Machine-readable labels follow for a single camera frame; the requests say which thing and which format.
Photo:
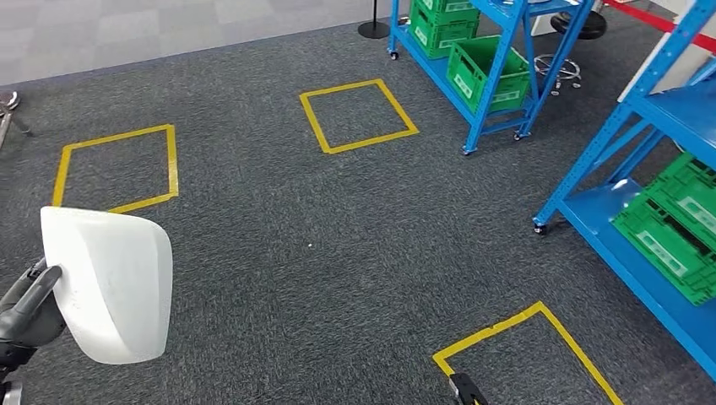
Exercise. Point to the black round stool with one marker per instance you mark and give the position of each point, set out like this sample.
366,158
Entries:
582,25

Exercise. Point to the black barrier post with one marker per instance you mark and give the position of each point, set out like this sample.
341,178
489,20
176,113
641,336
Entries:
373,29

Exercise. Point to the blue metal shelf rack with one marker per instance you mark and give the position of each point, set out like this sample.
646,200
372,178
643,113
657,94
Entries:
485,100
587,215

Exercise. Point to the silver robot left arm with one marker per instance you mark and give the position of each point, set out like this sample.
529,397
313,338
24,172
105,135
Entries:
8,391

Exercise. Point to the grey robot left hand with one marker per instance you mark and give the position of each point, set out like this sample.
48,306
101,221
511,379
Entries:
28,318

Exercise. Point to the chrome chair base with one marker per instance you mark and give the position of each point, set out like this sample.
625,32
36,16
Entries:
8,100

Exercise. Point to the white plastic shell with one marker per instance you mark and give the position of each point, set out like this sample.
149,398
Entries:
112,279

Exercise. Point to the white table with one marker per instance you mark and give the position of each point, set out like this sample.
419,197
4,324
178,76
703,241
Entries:
674,70

